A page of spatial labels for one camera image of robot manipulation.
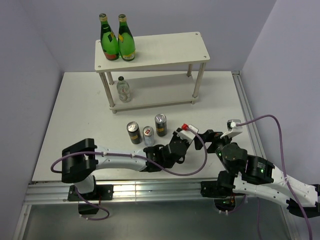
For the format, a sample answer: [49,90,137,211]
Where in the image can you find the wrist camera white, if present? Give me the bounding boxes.
[177,123,199,144]
[220,119,243,139]

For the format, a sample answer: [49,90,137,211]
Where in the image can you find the black can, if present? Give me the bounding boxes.
[154,113,168,137]
[126,121,142,145]

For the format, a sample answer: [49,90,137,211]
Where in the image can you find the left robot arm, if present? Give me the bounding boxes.
[59,128,196,200]

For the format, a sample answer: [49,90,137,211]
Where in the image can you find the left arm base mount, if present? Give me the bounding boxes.
[67,184,114,216]

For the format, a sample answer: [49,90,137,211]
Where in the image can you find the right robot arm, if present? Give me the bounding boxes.
[194,129,320,218]

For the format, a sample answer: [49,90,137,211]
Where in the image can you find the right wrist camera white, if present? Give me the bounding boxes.
[220,119,243,139]

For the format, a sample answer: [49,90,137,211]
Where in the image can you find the silver can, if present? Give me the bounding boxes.
[142,126,155,147]

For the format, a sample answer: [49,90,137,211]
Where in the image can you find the green bottle yellow label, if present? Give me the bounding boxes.
[118,14,136,62]

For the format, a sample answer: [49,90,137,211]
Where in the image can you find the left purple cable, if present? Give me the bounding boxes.
[50,127,209,222]

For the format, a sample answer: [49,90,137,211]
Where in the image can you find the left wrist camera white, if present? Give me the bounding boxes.
[177,123,199,144]

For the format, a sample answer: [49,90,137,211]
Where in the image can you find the clear bottle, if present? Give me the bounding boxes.
[116,76,132,103]

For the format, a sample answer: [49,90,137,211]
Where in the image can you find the white two-tier shelf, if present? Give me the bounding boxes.
[94,32,210,114]

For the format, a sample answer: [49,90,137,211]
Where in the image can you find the purple cable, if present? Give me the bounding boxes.
[232,114,313,240]
[50,127,209,222]

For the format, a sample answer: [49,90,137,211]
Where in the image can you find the green bottle red label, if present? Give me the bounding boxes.
[99,13,119,61]

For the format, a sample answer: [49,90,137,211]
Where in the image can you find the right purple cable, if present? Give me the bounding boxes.
[232,114,313,240]

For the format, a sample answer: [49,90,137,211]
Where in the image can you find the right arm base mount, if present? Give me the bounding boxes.
[200,180,236,212]

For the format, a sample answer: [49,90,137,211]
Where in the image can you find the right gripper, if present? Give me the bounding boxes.
[193,128,235,161]

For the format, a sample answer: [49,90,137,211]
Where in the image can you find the aluminium rail front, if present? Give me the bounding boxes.
[24,178,251,205]

